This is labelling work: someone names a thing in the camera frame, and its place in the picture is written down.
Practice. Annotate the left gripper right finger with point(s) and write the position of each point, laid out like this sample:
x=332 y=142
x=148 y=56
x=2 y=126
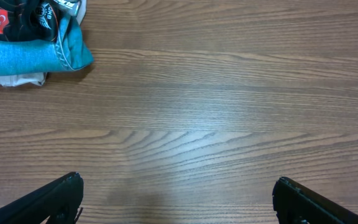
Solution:
x=296 y=204

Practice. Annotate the white folded cloth under jeans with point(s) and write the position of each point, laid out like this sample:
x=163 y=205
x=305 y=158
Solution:
x=37 y=78

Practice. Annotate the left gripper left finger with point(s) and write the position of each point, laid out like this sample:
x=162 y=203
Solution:
x=57 y=202

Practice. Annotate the black orange patterned jersey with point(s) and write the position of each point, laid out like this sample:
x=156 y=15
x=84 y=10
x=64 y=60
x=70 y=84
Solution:
x=26 y=20

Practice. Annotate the folded blue denim jeans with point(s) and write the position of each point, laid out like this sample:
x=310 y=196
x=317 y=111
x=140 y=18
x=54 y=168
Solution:
x=69 y=53

